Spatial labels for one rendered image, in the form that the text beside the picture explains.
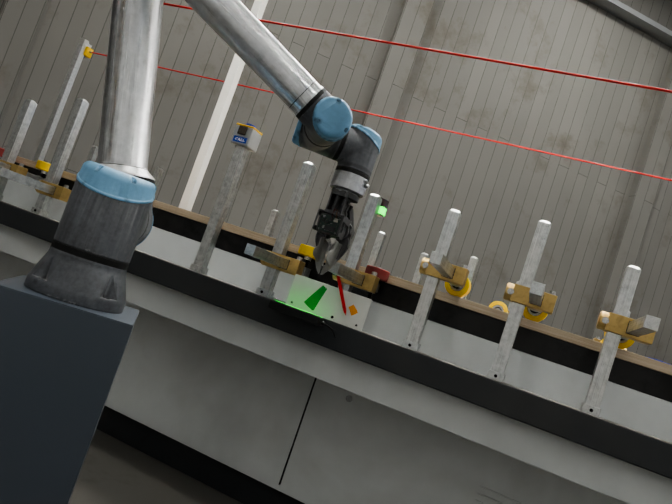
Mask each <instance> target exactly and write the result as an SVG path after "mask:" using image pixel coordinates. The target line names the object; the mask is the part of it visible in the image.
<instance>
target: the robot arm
mask: <svg viewBox="0 0 672 504"><path fill-rule="evenodd" d="M184 1H185V2H186V3H187V4H188V5H189V6H190V7H191V8H192V9H193V10H194V11H195V12H196V13H197V14H198V15H199V16H200V17H201V18H202V19H203V20H204V21H205V22H206V23H207V24H208V25H209V26H210V27H211V28H212V29H213V30H214V31H215V32H216V33H217V35H218V36H219V37H220V38H221V39H222V40H223V41H224V42H225V43H226V44H227V45H228V46H229V47H230V48H231V49H232V50H233V51H234V52H235V53H236V54H237V55H238V56H239V57H240V58H241V59H242V60H243V61H244V62H245V63H246V64H247V65H248V66H249V67H250V69H251V70H252V71H253V72H254V73H255V74H256V75H257V76H258V77H259V78H260V79H261V80H262V81H263V82H264V83H265V84H266V85H267V86H268V87H269V88H270V89H271V90H272V91H273V92H274V93H275V94H276V95H277V96H278V97H279V98H280V99H281V100H282V101H283V102H284V104H285V105H286V106H287V107H288V108H289V109H290V110H291V111H292V112H293V113H294V115H295V116H296V117H297V118H298V119H299V120H298V123H297V126H296V129H295V132H294V134H293V137H292V142H293V143H294V144H296V145H298V146H299V147H300V148H305V149H307V150H310V151H312V152H315V153H317V154H320V155H322V156H325V157H327V158H330V159H332V160H335V161H337V162H338V163H337V166H336V169H335V172H334V175H333V177H332V180H331V183H330V187H331V188H332V192H331V195H330V197H329V200H328V203H327V206H326V209H325V210H323V209H320V208H319V209H318V212H317V215H316V218H315V221H314V224H313V226H312V228H313V229H314V230H317V233H316V237H315V243H316V247H315V248H314V250H313V256H314V258H315V264H316V269H317V272H318V274H321V275H323V274H324V273H326V272H327V271H329V270H330V269H331V268H332V267H333V266H334V265H335V264H336V263H337V261H338V260H340V259H341V257H342V256H343V255H344V254H345V253H346V251H347V250H348V248H349V246H350V242H351V239H352V238H353V236H354V213H353V206H352V205H350V203H356V204H357V203H358V201H359V198H363V197H364V194H365V191H366V189H367V188H369V184H368V183H369V180H370V177H371V174H372V171H373V168H374V165H375V162H376V160H377V157H378V155H379V153H380V148H381V144H382V139H381V137H380V135H379V134H378V133H376V132H375V131H374V130H372V129H370V128H368V127H365V126H363V125H360V124H352V112H351V109H350V107H349V106H348V104H347V103H346V102H345V101H343V100H342V99H340V98H337V97H334V96H332V95H331V94H330V93H329V92H328V91H327V90H326V89H325V88H324V87H323V86H321V85H320V84H319V83H318V82H317V81H316V80H315V79H314V78H313V77H312V76H311V75H310V74H309V73H308V72H307V71H306V70H305V69H304V68H303V67H302V66H301V64H300V63H299V62H298V61H297V60H296V59H295V58H294V57H293V56H292V55H291V54H290V53H289V52H288V51H287V50H286V49H285V48H284V47H283V45H282V44H281V43H280V42H279V41H278V40H277V39H276V38H275V37H274V36H273V35H272V34H271V33H270V32H269V31H268V30H267V29H266V28H265V26H264V25H263V24H262V23H261V22H260V21H259V20H258V19H257V18H256V17H255V16H254V15H253V14H252V13H251V12H250V11H249V10H248V9H247V8H246V6H245V5H244V4H243V3H242V2H241V1H240V0H184ZM163 3H164V0H113V2H112V13H111V23H110V33H109V43H108V53H107V63H106V74H105V84H104V94H103V104H102V114H101V125H100V135H99V145H98V155H97V163H96V162H93V161H86V162H84V163H83V165H82V167H81V169H80V171H79V172H78V173H77V176H76V177H77V178H76V180H75V183H74V186H73V188H72V191H71V194H70V196H69V199H68V201H67V204H66V207H65V209H64V212H63V214H62V217H61V220H60V222H59V225H58V228H57V230H56V233H55V235H54V238H53V241H52V244H51V246H50V248H49V250H48V252H47V253H46V254H45V255H44V256H43V257H42V258H41V259H40V260H39V262H38V263H37V264H36V265H35V266H34V267H33V268H32V269H31V270H30V272H29V273H28V274H27V277H26V279H25V282H24V285H25V286H26V287H28V288H29V289H31V290H33V291H35V292H38V293H40V294H43V295H45V296H48V297H51V298H53V299H56V300H59V301H63V302H66V303H69V304H73V305H76V306H80V307H84V308H88V309H92V310H96V311H101V312H107V313H115V314H120V313H122V312H123V310H124V307H125V304H126V272H127V269H128V267H129V264H130V261H131V259H132V256H133V253H134V251H135V248H136V246H137V245H139V244H140V243H142V242H143V241H144V240H145V239H146V238H147V237H148V235H149V234H150V232H151V229H152V226H153V221H154V216H153V210H152V209H153V201H154V199H155V192H156V186H155V179H154V178H153V177H152V175H151V174H150V173H149V171H148V158H149V148H150V138H151V127H152V117H153V107H154V96H155V86H156V75H157V65H158V55H159V44H160V34H161V24H162V13H163ZM318 215H320V216H319V219H318V222H317V225H315V223H316V220H317V217H318ZM330 238H335V239H336V240H337V241H335V243H334V244H332V245H331V247H330V244H329V242H328V241H327V240H326V239H330ZM329 248H330V251H328V250H329ZM327 251H328V253H327V255H326V252H327ZM325 260H326V263H325V265H324V261H325Z"/></svg>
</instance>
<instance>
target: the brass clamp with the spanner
mask: <svg viewBox="0 0 672 504"><path fill-rule="evenodd" d="M353 270H354V271H356V272H358V273H360V274H362V275H364V279H363V282H362V285H359V284H356V283H353V282H351V281H349V280H346V279H344V278H342V277H340V279H341V282H342V283H345V284H348V285H351V286H353V287H356V288H359V289H362V290H365V291H368V292H371V293H374V294H375V292H376V289H377V286H378V283H379V280H380V278H378V277H377V276H374V275H371V274H368V273H365V272H362V271H359V270H356V269H353Z"/></svg>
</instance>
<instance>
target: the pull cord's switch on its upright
mask: <svg viewBox="0 0 672 504"><path fill-rule="evenodd" d="M91 47H92V46H91V45H90V44H89V41H88V40H86V39H84V38H80V41H79V43H78V46H77V48H76V51H75V54H74V56H73V59H72V61H71V64H70V66H69V69H68V72H67V74H66V77H65V79H64V82H63V84H62V87H61V89H60V92H59V95H58V97H57V100H56V102H55V105H54V107H53V110H52V113H51V115H50V118H49V120H48V123H47V125H46V128H45V131H44V133H43V136H42V138H41V141H40V143H39V146H38V148H37V151H36V154H35V156H34V159H33V161H35V162H37V161H38V160H41V161H43V160H44V158H45V155H46V153H47V150H48V147H49V145H50V142H51V140H52V137H53V135H54V132H55V129H56V127H57V124H58V122H59V119H60V117H61V114H62V111H63V109H64V106H65V104H66V101H67V98H68V96H69V93H70V91H71V88H72V86H73V83H74V80H75V78H76V75H77V73H78V70H79V68H80V65H81V62H82V60H83V58H91V56H92V53H91V52H93V50H92V49H91Z"/></svg>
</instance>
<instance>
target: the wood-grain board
mask: <svg viewBox="0 0 672 504"><path fill-rule="evenodd" d="M15 162H16V163H19V164H20V163H22V164H24V165H26V166H29V167H32V168H35V166H36V164H37V162H35V161H32V160H29V159H25V158H22V157H19V156H17V158H16V161H15ZM35 169H37V168H35ZM76 176H77V175H75V174H72V173H69V172H66V171H63V174H62V176H61V177H62V178H66V179H69V180H72V181H75V180H76V178H77V177H76ZM153 207H155V208H158V209H161V210H164V211H167V212H170V213H173V214H176V215H179V216H182V217H185V218H188V219H191V220H195V221H198V222H201V223H204V224H208V222H209V219H210V217H207V216H204V215H201V214H197V213H194V212H191V211H188V210H185V209H182V208H179V207H176V206H172V205H169V204H166V203H163V202H160V201H157V200H154V201H153ZM221 229H222V230H225V231H228V232H231V233H235V234H238V235H241V236H244V237H247V238H250V239H253V240H256V241H259V242H262V243H265V244H268V245H271V246H274V244H275V242H276V238H272V237H269V236H266V235H263V234H260V233H257V232H254V231H251V230H247V229H244V228H241V227H238V226H235V225H232V224H229V223H226V222H223V225H222V228H221ZM299 248H300V246H297V245H294V244H291V243H290V245H289V248H288V250H287V251H290V252H293V253H296V254H299V253H298V250H299ZM299 255H301V254H299ZM385 283H388V284H391V285H394V286H397V287H400V288H403V289H407V290H410V291H413V292H416V293H419V294H421V292H422V289H423V285H419V284H416V283H413V282H410V281H407V280H404V279H401V278H398V277H394V276H391V275H389V278H388V281H387V282H385ZM434 299H437V300H440V301H443V302H446V303H450V304H453V305H456V306H459V307H462V308H465V309H468V310H471V311H474V312H477V313H480V314H483V315H486V316H489V317H493V318H496V319H499V320H502V321H505V322H506V321H507V318H508V315H509V313H507V312H504V311H501V310H498V309H494V308H491V307H488V306H485V305H482V304H479V303H476V302H473V301H469V300H466V299H463V298H460V297H457V296H454V295H451V294H448V293H444V292H441V291H438V290H437V292H436V295H435V298H434ZM519 326H520V327H523V328H526V329H529V330H533V331H536V332H539V333H542V334H545V335H548V336H551V337H554V338H557V339H560V340H563V341H566V342H569V343H572V344H576V345H579V346H582V347H585V348H588V349H591V350H594V351H597V352H600V350H601V346H602V343H601V342H598V341H595V340H591V339H588V338H585V337H582V336H579V335H576V334H573V333H570V332H566V331H563V330H560V329H557V328H554V327H551V326H548V325H545V324H541V323H538V322H535V321H532V320H529V319H526V318H523V317H522V319H521V322H520V325H519ZM615 358H619V359H622V360H625V361H628V362H631V363H634V364H637V365H640V366H643V367H646V368H649V369H652V370H655V371H658V372H662V373H665V374H668V375H671V376H672V365H670V364H666V363H663V362H660V361H657V360H654V359H651V358H648V357H645V356H641V355H638V354H635V353H632V352H629V351H626V350H623V349H620V348H618V349H617V352H616V356H615Z"/></svg>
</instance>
